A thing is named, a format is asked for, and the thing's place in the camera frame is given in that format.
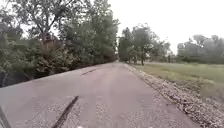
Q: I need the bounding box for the grey asphalt path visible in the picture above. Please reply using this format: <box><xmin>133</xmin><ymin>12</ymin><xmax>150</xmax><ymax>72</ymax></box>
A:
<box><xmin>0</xmin><ymin>60</ymin><xmax>202</xmax><ymax>128</ymax></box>

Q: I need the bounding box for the group of trees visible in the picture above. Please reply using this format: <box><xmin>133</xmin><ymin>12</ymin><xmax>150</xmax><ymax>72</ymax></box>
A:
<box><xmin>117</xmin><ymin>23</ymin><xmax>172</xmax><ymax>66</ymax></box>

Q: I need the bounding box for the wood of green trees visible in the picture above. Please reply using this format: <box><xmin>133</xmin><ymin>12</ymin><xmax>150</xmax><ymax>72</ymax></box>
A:
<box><xmin>0</xmin><ymin>0</ymin><xmax>120</xmax><ymax>89</ymax></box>

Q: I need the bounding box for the grass field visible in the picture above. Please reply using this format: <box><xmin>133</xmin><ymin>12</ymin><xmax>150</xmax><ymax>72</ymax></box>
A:
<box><xmin>133</xmin><ymin>61</ymin><xmax>224</xmax><ymax>104</ymax></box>

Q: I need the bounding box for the gravel strip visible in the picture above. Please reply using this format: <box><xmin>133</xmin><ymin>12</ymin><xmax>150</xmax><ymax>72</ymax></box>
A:
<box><xmin>123</xmin><ymin>63</ymin><xmax>224</xmax><ymax>128</ymax></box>

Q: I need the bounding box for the distant row of trees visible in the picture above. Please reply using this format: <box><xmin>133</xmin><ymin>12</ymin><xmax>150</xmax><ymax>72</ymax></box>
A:
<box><xmin>176</xmin><ymin>34</ymin><xmax>224</xmax><ymax>65</ymax></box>

